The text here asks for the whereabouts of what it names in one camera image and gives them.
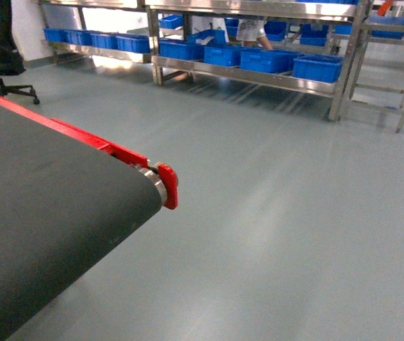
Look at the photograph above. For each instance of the steel shelf rack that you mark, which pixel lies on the steel shelf rack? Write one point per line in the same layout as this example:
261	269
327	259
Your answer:
318	44

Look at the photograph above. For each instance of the blue plastic bin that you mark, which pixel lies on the blue plastic bin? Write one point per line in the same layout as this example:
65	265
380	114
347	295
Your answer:
181	50
223	55
322	68
268	61

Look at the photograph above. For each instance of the person in white shirt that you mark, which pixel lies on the person in white shirt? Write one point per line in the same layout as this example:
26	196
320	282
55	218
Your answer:
251	33

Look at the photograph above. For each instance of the steel side table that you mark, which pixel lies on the steel side table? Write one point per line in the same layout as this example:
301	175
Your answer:
376	80

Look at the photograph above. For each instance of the red conveyor side rail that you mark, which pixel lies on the red conveyor side rail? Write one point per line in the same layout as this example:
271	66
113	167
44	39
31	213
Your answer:
162	175

